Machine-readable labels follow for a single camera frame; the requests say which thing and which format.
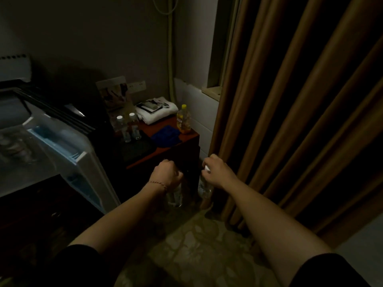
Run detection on person's black sleeve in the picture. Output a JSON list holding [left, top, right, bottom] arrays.
[[288, 253, 371, 287], [45, 244, 117, 287]]

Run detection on remote controls on black folder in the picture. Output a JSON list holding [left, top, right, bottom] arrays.
[[140, 100, 164, 112]]

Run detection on white wall panel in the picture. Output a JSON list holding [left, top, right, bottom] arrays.
[[173, 77, 221, 165]]

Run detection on person's black left sleeve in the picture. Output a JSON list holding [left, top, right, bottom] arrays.
[[45, 244, 117, 287]]

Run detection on light blue door rack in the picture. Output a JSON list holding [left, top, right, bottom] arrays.
[[28, 125, 87, 165]]

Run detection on white double wall socket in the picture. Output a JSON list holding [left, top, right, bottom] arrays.
[[127, 81, 147, 94]]

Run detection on black mini fridge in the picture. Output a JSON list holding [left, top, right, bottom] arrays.
[[0, 53, 122, 214]]

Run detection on yellow capped liquid bottle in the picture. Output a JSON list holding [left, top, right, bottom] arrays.
[[176, 104, 192, 134]]

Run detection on pale hanging cable loop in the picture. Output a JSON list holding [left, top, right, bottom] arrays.
[[152, 0, 179, 15]]

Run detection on green wall pipe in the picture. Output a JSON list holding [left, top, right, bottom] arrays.
[[167, 0, 178, 104]]

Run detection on blue cloth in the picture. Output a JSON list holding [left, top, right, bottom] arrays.
[[150, 125, 182, 148]]

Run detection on green window frame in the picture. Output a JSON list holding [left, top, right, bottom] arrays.
[[206, 0, 241, 88]]

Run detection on wooden window sill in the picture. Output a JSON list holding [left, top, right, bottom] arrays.
[[201, 85, 223, 102]]

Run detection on brown curtain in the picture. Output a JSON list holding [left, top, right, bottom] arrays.
[[208, 0, 383, 248]]

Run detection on person's right hand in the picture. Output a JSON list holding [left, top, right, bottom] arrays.
[[202, 154, 240, 189]]

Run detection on person's black right sleeve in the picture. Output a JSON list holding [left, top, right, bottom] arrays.
[[288, 253, 371, 287]]

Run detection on black serving tray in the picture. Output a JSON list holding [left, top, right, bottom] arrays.
[[119, 133, 158, 166]]

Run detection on person's left hand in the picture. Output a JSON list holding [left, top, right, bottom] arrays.
[[148, 159, 184, 193]]

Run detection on white folded towel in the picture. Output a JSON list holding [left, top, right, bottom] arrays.
[[135, 97, 179, 125]]

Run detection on printed brochure stand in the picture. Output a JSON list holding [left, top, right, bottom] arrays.
[[95, 76, 132, 112]]

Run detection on red wooden side cabinet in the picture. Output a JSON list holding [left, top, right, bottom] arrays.
[[113, 115, 201, 206]]

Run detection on braided wrist bracelet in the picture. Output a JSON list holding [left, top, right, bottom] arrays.
[[146, 181, 168, 193]]

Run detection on person's right forearm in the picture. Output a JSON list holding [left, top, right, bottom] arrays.
[[223, 177, 331, 286]]

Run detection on person's left forearm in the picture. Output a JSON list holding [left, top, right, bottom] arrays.
[[69, 183, 168, 254]]

